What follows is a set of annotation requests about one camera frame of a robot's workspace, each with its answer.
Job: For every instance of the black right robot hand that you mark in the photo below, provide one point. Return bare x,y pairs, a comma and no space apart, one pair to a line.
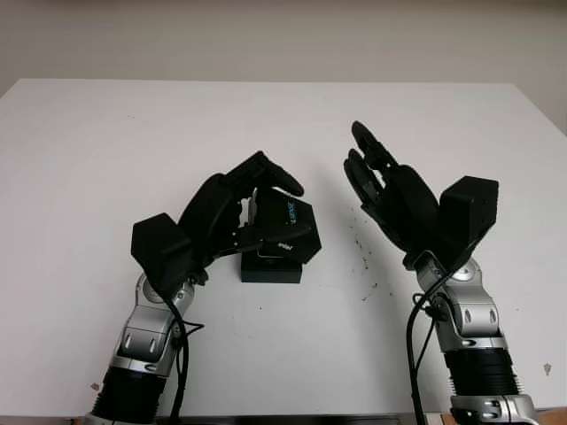
412,208

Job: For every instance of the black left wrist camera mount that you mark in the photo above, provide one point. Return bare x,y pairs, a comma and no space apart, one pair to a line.
161,252

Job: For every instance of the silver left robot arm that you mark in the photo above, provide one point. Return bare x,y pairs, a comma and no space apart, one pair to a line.
142,336

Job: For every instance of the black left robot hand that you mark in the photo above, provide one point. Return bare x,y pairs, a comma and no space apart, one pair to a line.
208,208

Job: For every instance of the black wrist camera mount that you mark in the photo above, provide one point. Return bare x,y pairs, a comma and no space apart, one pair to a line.
469,212
161,252

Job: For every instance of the black camera box base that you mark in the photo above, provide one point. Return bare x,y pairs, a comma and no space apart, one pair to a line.
270,272

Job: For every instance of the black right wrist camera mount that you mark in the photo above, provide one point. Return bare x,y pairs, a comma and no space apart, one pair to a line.
469,212

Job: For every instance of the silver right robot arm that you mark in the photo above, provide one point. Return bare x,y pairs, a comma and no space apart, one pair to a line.
474,327

